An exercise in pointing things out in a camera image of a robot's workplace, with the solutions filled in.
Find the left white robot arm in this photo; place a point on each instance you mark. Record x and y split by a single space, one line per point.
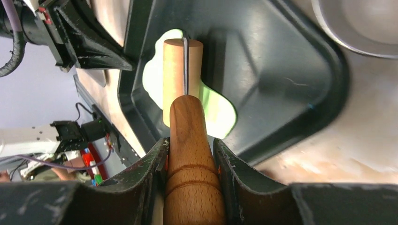
11 27

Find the round metal cookie cutter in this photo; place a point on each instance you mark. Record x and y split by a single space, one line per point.
368 27

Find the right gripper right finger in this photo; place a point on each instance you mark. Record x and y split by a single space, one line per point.
252 198

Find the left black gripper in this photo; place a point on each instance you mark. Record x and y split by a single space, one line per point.
73 34

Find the wooden dough roller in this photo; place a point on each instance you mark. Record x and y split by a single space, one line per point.
193 194

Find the black baking tray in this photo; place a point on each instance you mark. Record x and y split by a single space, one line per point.
284 76

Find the green dough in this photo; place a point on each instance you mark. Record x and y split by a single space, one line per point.
219 112

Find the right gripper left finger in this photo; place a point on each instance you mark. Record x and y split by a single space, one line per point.
132 197

